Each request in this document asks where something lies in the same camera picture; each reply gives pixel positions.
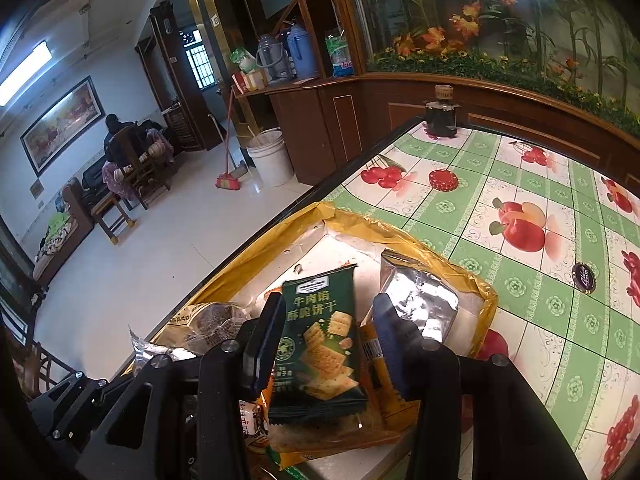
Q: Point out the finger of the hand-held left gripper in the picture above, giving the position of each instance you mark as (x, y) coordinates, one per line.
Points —
(70, 405)

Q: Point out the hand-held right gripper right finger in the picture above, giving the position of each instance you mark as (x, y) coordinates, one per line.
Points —
(387, 340)

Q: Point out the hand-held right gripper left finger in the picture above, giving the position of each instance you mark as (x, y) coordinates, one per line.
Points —
(262, 340)

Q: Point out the clear dried plum packet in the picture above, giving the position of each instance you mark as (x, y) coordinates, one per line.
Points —
(215, 325)

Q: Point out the large orange snack packet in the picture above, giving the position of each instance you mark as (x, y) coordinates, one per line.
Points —
(375, 390)

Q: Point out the green silver-backed cracker packet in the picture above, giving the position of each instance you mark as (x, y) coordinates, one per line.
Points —
(315, 340)

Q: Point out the large silver foil packet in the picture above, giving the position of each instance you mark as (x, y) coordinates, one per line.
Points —
(420, 295)

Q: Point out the small white candy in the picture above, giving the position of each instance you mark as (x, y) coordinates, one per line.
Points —
(251, 417)

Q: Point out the yellow-edged white cardboard box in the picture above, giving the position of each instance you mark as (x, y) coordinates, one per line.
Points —
(350, 240)

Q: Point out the orange cracker packet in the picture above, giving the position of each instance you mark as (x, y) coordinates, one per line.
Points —
(325, 440)

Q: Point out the red broom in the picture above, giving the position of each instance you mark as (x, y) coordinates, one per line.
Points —
(227, 180)

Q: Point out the wooden sofa with cloth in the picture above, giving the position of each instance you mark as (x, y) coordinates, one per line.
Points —
(57, 240)

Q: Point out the white plastic bucket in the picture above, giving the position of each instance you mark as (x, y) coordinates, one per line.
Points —
(271, 160)

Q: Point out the black bottle cap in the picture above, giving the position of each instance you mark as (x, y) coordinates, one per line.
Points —
(584, 276)

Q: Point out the small black ink bottle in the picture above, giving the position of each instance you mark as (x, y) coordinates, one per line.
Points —
(441, 117)

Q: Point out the dark wooden cabinet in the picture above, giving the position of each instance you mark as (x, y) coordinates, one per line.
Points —
(320, 110)

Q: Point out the red white carton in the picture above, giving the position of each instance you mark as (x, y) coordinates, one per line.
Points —
(249, 81)

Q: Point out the green white bag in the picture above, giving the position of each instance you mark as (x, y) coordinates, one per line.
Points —
(243, 60)

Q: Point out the grey thermos jug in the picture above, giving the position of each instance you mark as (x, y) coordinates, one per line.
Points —
(271, 57)

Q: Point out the blue green plastic bag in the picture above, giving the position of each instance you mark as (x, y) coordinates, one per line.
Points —
(340, 55)

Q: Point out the blue thermos jug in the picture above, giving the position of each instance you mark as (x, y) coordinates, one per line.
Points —
(302, 52)

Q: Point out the flower and bamboo glass panel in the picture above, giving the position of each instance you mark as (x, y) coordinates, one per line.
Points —
(500, 35)

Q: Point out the ceiling tube light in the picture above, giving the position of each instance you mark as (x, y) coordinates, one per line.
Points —
(25, 67)

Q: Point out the framed wall painting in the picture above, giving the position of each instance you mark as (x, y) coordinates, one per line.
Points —
(62, 120)

